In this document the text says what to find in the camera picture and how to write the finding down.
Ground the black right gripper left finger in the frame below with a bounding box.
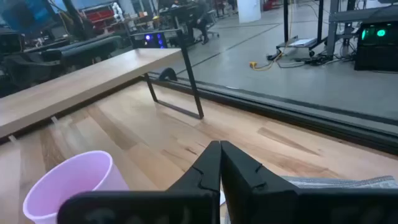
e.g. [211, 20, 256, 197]
[57, 140, 222, 224]

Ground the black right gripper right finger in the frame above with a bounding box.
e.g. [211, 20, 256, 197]
[220, 141, 398, 224]

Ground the pink plastic mug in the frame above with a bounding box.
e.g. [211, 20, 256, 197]
[22, 150, 130, 224]

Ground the wooden shelf with black legs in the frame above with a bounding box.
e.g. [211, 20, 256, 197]
[0, 29, 205, 139]

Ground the grey cloth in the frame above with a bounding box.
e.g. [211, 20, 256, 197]
[280, 175, 398, 190]

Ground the black rolling stand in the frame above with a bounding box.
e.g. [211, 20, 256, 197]
[275, 0, 329, 58]

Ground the computer tower with blue lights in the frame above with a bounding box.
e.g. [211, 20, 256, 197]
[130, 30, 169, 50]

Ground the black case with green lights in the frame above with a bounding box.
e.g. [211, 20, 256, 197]
[354, 21, 398, 73]

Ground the dark grey desk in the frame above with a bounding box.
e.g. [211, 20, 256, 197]
[40, 35, 123, 67]

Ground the person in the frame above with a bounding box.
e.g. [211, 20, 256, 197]
[185, 0, 219, 45]

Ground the white pillar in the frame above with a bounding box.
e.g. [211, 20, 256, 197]
[236, 0, 262, 24]

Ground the rack with red bins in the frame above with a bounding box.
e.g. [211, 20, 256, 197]
[81, 4, 116, 34]

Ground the computer monitor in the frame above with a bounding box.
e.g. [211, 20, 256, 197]
[0, 0, 54, 34]

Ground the black metal table frame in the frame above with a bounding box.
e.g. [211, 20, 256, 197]
[144, 72, 398, 156]

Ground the black table cable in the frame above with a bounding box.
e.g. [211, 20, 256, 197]
[158, 67, 178, 83]

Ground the yellow floor cable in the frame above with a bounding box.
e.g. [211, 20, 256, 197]
[248, 51, 285, 72]

